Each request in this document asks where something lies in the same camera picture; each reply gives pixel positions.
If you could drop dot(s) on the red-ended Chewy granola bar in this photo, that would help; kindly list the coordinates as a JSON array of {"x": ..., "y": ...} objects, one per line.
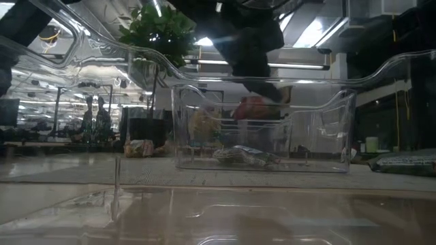
[
  {"x": 245, "y": 156},
  {"x": 253, "y": 109}
]

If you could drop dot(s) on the long ceiling light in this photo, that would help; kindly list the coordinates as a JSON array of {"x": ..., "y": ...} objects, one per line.
[{"x": 238, "y": 62}]

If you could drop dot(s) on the green leafy plant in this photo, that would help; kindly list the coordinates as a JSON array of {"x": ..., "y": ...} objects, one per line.
[{"x": 160, "y": 34}]

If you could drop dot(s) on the wooden workbench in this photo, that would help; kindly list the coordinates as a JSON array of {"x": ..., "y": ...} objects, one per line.
[{"x": 51, "y": 144}]

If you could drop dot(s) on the black plant pot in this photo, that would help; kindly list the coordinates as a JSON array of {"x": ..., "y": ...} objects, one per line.
[{"x": 146, "y": 132}]

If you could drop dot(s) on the orange Chewy granola bar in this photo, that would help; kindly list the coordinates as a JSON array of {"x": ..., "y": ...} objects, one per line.
[{"x": 138, "y": 148}]

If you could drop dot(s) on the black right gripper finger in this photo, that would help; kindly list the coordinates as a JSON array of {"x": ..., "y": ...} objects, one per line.
[{"x": 267, "y": 90}]

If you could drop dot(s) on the pale green canister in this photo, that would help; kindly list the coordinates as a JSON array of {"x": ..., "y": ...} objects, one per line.
[{"x": 372, "y": 144}]

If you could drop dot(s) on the person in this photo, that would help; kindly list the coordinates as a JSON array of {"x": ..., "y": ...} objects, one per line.
[
  {"x": 102, "y": 119},
  {"x": 88, "y": 119}
]

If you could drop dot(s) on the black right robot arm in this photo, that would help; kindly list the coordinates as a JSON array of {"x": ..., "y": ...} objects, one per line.
[{"x": 204, "y": 10}]

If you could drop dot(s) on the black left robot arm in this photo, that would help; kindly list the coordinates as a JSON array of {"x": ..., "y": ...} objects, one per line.
[{"x": 20, "y": 27}]

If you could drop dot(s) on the clear plastic bin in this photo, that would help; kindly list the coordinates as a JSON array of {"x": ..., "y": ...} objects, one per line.
[
  {"x": 218, "y": 217},
  {"x": 320, "y": 143}
]

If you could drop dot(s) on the oatmeal raisin granola bar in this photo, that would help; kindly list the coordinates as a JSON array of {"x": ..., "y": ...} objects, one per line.
[{"x": 405, "y": 163}]

